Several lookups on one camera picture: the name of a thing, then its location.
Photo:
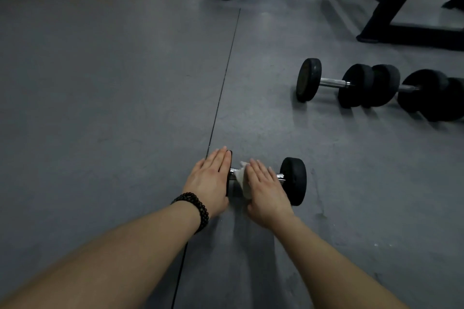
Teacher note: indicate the person's right fingers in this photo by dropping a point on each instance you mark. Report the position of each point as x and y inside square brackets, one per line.
[261, 174]

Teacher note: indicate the person's right forearm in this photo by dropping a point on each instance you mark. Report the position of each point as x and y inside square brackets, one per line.
[326, 269]

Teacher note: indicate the small black dumbbell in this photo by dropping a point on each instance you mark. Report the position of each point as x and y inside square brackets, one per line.
[294, 182]

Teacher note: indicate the person's left forearm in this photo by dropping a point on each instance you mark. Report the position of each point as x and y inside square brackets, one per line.
[108, 261]

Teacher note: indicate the person's left fingers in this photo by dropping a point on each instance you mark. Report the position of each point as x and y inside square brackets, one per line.
[217, 161]

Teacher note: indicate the person's right hand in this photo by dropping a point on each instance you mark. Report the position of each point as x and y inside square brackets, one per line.
[266, 200]

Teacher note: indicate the white cleaning cloth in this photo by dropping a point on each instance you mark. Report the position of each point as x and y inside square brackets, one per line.
[242, 179]

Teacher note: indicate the person's left hand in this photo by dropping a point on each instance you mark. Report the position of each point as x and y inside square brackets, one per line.
[210, 184]

